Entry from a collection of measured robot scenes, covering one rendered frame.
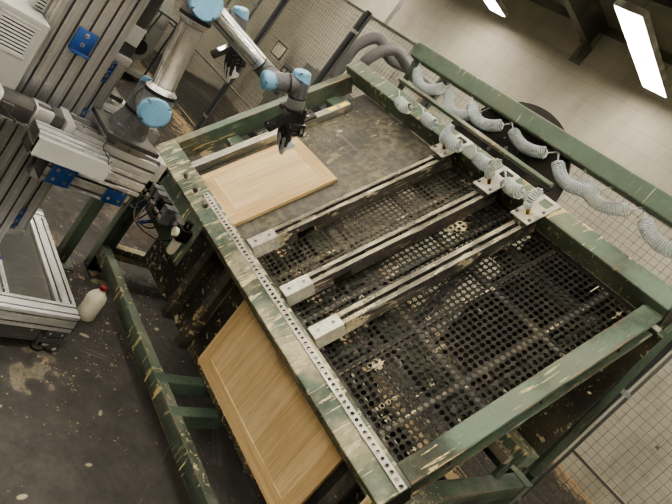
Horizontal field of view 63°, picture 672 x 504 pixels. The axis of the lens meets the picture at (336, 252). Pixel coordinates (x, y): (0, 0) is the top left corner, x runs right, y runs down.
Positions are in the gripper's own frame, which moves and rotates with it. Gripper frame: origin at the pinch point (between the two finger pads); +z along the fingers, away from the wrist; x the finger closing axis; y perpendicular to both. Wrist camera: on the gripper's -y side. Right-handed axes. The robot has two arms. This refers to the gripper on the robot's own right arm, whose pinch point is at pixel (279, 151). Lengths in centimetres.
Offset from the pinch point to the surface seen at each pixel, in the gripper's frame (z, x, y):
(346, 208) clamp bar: 20.3, -17.9, 30.4
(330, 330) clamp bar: 33, -73, -9
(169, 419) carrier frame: 103, -44, -52
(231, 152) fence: 32, 56, 8
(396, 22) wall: 85, 553, 530
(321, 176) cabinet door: 21.8, 11.9, 35.1
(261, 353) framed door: 76, -43, -13
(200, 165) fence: 39, 56, -8
